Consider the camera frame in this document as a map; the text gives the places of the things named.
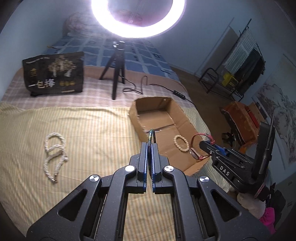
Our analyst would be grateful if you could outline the red leather watch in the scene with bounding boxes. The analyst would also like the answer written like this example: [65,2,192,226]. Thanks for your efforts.
[189,133,215,162]

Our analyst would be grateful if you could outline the cream bead bracelet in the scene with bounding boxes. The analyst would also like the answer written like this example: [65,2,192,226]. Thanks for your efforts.
[173,134,191,153]

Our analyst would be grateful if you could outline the white pearl rope necklace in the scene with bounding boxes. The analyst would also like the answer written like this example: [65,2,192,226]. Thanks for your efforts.
[43,132,69,183]

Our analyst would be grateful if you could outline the orange cloth covered table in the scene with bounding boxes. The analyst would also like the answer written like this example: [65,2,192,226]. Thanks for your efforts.
[220,101,259,154]

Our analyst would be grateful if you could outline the wooden box on table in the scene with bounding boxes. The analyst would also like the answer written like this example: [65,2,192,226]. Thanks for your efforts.
[246,102,265,128]

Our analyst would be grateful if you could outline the cardboard box tray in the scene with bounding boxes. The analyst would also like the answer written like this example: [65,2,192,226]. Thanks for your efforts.
[128,97,209,176]

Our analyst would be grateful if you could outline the yellow striped bed sheet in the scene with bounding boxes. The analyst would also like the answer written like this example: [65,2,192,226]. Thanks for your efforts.
[1,102,230,234]

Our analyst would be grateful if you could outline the yellow crate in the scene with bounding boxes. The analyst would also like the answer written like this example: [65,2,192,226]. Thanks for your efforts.
[222,72,238,90]

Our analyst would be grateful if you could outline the black clothes rack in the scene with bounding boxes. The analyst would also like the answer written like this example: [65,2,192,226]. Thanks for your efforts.
[198,20,266,101]

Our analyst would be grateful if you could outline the dark hanging clothes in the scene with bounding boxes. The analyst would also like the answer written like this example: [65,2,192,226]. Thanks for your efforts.
[234,48,265,96]

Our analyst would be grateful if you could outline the pink checked blanket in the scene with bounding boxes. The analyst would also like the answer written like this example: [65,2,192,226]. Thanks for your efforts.
[1,66,194,109]

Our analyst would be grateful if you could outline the striped hanging towel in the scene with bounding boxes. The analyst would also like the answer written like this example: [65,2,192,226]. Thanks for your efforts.
[223,27,256,75]

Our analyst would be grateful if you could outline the black tripod stand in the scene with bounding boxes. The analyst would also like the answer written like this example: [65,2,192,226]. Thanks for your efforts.
[99,41,125,100]

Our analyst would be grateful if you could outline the landscape wall painting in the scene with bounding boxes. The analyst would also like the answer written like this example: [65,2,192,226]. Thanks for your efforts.
[252,55,295,169]

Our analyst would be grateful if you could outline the black power cable with switch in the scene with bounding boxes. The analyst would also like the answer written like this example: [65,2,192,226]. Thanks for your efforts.
[122,75,197,108]

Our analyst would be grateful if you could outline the white ring light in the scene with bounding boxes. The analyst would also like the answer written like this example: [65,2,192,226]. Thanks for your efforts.
[91,1,187,39]

